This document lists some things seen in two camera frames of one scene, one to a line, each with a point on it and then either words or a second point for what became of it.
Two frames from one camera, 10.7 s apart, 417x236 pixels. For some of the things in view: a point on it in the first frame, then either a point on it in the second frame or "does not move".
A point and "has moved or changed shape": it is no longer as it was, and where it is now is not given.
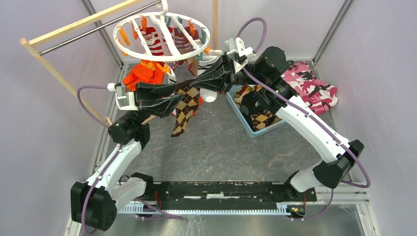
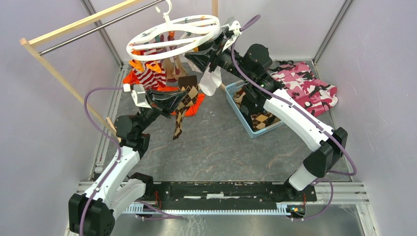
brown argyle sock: [189, 104] has moved or changed shape
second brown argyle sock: [262, 119] does not move
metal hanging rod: [49, 48] does not move
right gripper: [217, 77] → [201, 59]
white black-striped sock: [171, 76] has moved or changed shape
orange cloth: [145, 73] → [131, 79]
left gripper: [161, 106] does not move
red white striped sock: [153, 42] → [150, 79]
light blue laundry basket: [250, 131] does not move
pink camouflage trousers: [317, 96] does not move
